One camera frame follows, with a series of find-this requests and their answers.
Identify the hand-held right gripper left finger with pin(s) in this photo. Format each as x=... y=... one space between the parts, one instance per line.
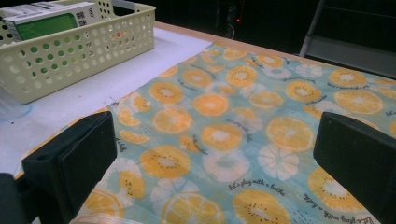
x=77 y=155

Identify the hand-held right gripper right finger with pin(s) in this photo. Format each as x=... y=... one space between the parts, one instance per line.
x=358 y=155

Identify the pale yellow perforated basket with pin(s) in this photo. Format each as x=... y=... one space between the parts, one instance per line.
x=77 y=62

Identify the green and white box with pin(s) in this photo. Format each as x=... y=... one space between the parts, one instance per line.
x=46 y=26

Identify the orange slice print cloth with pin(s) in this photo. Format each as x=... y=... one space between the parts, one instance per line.
x=224 y=102

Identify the grey metal stand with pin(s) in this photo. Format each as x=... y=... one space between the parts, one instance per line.
x=348 y=53

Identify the black device with red light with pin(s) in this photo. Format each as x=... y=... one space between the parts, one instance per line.
x=232 y=21

